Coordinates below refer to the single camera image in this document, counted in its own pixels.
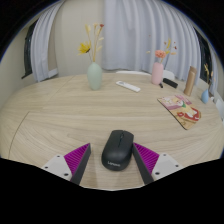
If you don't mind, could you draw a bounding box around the blue vase with dried flowers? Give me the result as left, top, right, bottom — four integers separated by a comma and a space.
200, 62, 215, 105

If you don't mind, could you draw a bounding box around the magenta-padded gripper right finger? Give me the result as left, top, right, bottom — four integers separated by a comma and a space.
131, 142, 184, 186

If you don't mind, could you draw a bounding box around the wide white curtain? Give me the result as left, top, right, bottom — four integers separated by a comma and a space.
100, 0, 201, 83

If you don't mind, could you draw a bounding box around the copper brown drink bottle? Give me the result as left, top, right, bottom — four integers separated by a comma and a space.
183, 65, 198, 97

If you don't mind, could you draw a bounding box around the pink vase with orange flowers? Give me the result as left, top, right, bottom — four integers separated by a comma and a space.
146, 38, 178, 86

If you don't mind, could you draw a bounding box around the dark window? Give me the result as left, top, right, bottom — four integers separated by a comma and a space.
21, 21, 38, 79
194, 28, 213, 84

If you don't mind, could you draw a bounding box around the white remote control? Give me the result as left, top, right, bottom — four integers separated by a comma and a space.
115, 80, 142, 93

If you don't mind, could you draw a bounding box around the green vase with yellow flowers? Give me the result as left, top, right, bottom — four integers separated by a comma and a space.
77, 22, 106, 91

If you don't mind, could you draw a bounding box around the black computer mouse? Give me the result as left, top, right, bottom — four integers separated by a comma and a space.
101, 129, 135, 172

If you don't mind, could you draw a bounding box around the narrow white curtain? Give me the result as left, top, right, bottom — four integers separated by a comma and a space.
209, 54, 220, 98
29, 1, 66, 83

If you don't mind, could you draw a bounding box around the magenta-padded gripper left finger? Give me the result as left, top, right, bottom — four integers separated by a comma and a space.
42, 143, 92, 186

